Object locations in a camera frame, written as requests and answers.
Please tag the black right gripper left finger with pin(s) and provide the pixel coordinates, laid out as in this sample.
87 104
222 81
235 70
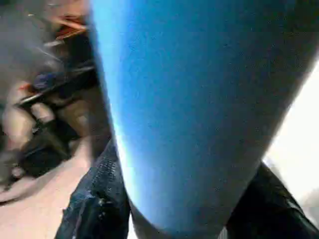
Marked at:
99 199

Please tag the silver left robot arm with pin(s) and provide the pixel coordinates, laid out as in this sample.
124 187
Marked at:
20 37

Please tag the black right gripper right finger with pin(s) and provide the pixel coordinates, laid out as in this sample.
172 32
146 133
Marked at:
269 211

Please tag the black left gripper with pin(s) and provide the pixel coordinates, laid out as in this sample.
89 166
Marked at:
62 84

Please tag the white plastic table leg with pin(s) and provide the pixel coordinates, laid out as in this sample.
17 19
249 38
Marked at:
187 99

